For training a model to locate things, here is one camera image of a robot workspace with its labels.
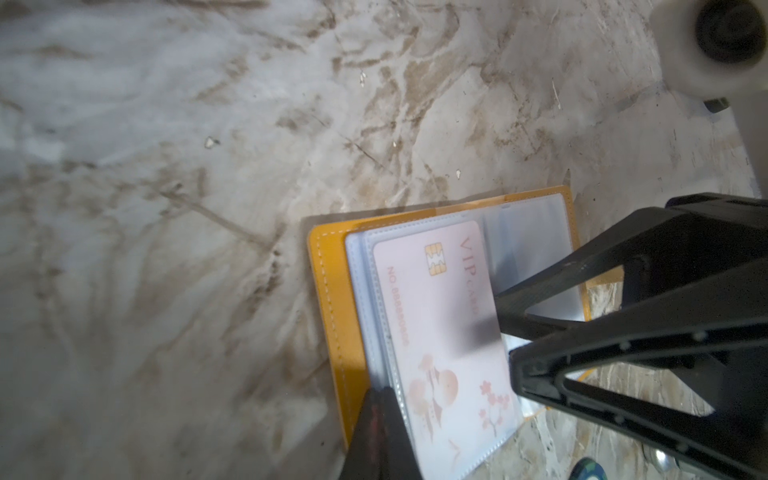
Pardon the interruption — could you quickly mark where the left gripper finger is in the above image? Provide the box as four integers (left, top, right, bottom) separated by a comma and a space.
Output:
339, 387, 422, 480

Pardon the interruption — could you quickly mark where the yellow leather card holder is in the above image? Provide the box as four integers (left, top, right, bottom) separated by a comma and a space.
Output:
308, 186, 579, 452

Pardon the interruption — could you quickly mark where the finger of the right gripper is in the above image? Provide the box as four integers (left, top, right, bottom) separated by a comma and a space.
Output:
508, 301, 767, 479
495, 193, 767, 340

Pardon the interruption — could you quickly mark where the pink VIP card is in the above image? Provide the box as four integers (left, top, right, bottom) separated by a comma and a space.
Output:
370, 220, 523, 479

